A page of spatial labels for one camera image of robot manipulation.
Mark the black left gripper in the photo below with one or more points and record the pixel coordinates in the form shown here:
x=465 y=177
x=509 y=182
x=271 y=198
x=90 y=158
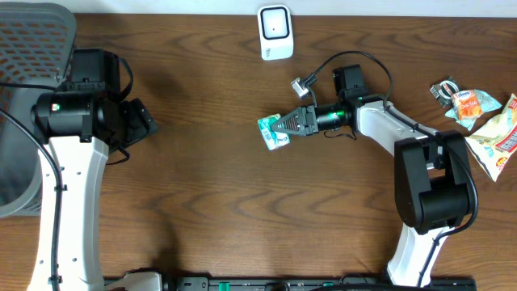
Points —
x=142 y=121

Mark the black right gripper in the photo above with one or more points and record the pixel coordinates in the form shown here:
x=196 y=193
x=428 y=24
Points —
x=301 y=127

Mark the teal tissue box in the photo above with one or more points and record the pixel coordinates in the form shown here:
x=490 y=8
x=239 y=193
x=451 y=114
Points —
x=273 y=140

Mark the orange small packet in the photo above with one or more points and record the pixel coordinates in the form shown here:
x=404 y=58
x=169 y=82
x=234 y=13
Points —
x=466 y=105

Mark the mint green wipes pack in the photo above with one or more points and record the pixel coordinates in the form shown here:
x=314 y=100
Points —
x=488 y=104

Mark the cream snack bag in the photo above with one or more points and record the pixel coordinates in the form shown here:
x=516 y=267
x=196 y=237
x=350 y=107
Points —
x=493 y=143

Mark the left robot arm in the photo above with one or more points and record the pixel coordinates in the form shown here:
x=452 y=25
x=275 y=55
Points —
x=77 y=126

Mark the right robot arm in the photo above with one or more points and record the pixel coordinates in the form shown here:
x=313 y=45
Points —
x=434 y=190

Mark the white barcode scanner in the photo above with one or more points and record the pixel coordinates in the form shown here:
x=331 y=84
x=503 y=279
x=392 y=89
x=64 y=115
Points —
x=275 y=32

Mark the dark grey plastic basket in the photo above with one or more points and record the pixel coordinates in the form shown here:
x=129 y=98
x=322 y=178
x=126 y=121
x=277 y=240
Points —
x=36 y=43

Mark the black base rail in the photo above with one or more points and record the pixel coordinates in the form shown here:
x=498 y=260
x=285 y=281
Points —
x=282 y=284

